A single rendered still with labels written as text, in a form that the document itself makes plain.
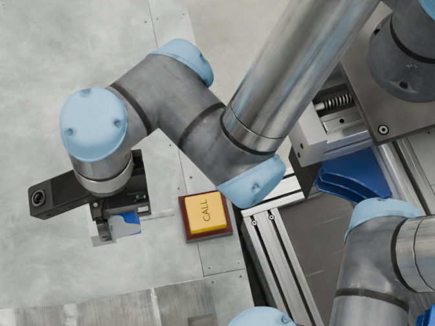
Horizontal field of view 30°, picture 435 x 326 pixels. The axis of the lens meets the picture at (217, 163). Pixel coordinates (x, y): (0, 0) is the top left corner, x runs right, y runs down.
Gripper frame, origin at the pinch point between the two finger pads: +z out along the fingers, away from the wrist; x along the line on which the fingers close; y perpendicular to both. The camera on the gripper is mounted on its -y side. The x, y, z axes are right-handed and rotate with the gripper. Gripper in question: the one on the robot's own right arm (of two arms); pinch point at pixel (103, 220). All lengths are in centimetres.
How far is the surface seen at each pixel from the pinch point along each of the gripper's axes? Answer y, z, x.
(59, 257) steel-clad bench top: -8.8, 15.1, 0.1
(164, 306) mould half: 6.8, 6.0, -13.4
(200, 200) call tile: 16.0, 11.4, 4.4
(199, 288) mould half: 12.6, 6.1, -11.7
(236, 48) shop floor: 43, 95, 80
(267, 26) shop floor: 54, 95, 86
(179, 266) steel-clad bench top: 10.6, 15.1, -5.1
